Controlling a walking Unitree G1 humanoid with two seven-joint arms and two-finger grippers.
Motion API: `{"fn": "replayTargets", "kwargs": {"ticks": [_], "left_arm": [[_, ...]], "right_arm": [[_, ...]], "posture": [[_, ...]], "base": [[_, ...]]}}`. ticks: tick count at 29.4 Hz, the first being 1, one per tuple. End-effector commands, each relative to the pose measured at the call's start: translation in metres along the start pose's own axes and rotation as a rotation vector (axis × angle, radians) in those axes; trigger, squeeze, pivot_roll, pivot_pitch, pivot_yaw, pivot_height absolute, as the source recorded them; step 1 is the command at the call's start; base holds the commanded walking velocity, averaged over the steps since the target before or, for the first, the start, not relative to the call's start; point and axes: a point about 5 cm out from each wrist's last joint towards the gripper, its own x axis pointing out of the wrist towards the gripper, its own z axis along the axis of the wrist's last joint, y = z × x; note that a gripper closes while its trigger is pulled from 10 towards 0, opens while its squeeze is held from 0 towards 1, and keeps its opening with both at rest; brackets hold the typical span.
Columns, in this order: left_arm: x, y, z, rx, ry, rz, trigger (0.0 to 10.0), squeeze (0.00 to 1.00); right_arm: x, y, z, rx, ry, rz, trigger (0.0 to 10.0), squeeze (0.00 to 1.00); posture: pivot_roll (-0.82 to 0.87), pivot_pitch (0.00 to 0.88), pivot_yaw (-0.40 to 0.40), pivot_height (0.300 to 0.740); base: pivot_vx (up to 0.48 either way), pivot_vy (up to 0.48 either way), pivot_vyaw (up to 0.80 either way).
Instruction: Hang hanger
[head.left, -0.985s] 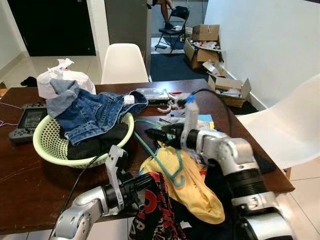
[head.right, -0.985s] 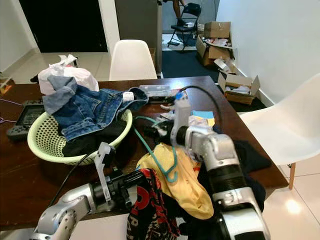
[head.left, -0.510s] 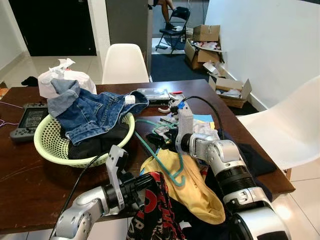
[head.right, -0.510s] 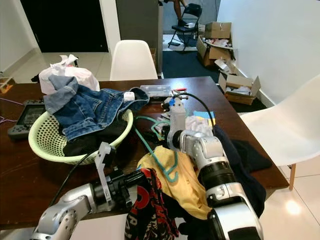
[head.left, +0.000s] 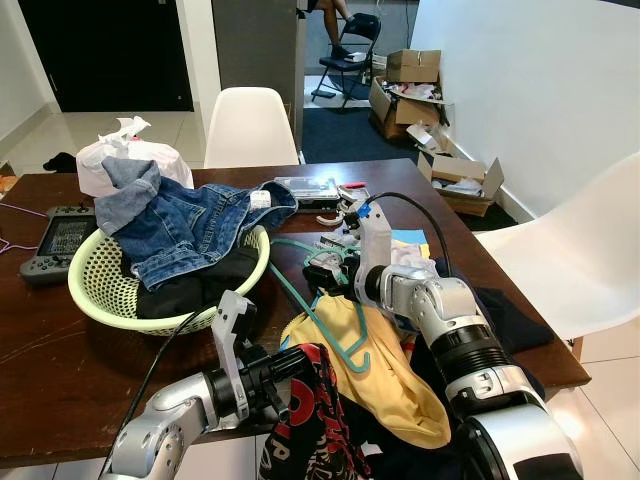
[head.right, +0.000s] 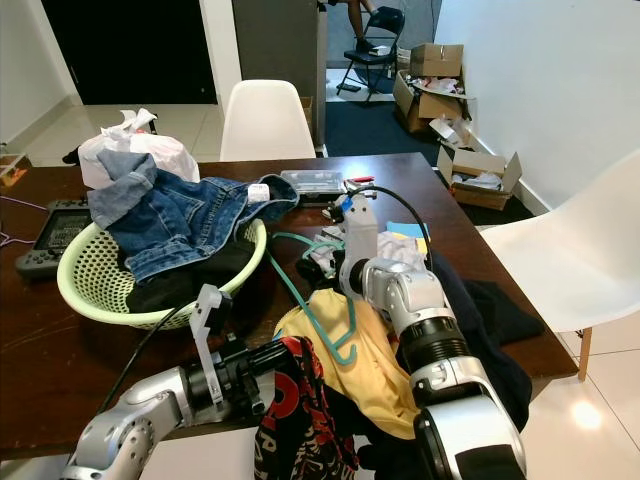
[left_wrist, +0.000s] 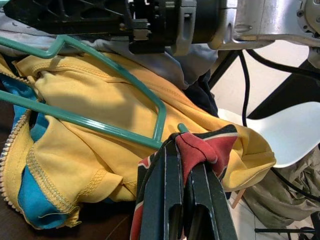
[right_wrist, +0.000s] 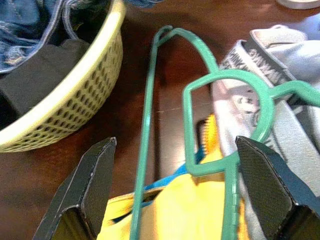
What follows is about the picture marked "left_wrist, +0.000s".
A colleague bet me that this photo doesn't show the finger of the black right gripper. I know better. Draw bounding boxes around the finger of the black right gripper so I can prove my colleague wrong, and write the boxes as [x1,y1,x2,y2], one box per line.
[2,0,133,35]

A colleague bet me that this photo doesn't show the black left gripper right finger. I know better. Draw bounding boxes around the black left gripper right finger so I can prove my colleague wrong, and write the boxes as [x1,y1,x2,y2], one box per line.
[184,162,238,240]

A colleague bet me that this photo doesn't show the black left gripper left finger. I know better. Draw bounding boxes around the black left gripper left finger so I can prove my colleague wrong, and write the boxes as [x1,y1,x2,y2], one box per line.
[139,141,185,240]

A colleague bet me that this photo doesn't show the red black printed garment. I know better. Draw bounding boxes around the red black printed garment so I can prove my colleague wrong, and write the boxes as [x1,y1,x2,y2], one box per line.
[129,124,240,240]

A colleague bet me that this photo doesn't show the teal green plastic hanger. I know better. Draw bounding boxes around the teal green plastic hanger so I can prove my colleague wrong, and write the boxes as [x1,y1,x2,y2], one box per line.
[0,34,191,151]

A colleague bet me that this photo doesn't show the light grey printed garment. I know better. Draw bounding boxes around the light grey printed garment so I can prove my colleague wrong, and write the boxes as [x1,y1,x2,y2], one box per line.
[0,12,218,90]

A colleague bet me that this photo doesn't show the olive green beanbag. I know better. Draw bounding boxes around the olive green beanbag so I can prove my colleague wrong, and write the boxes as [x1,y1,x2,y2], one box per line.
[243,147,320,228]

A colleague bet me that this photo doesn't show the black folding chair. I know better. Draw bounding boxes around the black folding chair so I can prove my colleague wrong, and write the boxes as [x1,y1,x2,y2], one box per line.
[254,211,320,240]

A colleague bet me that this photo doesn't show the navy garment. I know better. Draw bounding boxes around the navy garment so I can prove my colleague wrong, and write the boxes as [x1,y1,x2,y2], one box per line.
[184,71,221,118]

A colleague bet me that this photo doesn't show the yellow garment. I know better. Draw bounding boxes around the yellow garment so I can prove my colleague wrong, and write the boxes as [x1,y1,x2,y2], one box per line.
[0,52,277,230]

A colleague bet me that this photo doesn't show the white plastic chair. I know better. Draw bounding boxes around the white plastic chair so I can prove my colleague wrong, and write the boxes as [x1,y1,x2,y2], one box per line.
[217,101,320,210]

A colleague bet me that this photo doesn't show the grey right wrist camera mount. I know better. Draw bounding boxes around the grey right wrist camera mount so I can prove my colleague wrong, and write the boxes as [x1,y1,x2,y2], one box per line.
[172,4,197,57]

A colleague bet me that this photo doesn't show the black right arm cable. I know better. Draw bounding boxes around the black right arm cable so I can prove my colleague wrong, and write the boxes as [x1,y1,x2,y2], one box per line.
[238,48,320,201]

